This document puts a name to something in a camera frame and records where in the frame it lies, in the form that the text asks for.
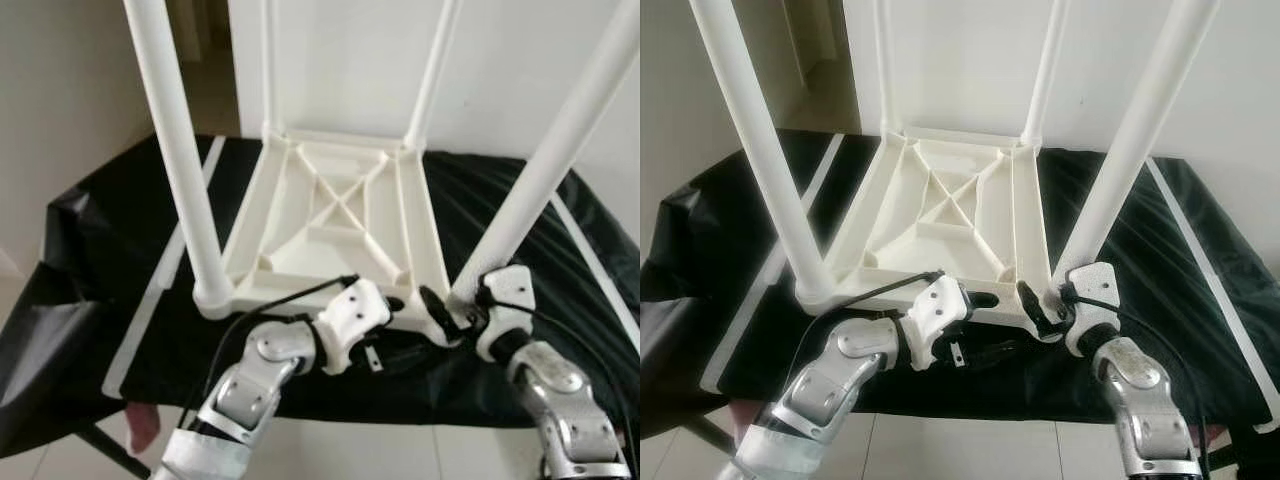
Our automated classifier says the black table cloth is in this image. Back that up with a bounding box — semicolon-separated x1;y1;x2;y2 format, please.
0;133;641;456
640;128;1280;441

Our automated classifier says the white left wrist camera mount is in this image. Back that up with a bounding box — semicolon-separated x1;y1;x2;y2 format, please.
900;273;973;371
314;278;393;376

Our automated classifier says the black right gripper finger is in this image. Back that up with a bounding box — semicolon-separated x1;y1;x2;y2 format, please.
1014;281;1052;337
417;286;462;338

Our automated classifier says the pink rounded object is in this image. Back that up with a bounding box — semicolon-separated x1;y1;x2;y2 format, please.
728;400;763;443
128;405;162;453

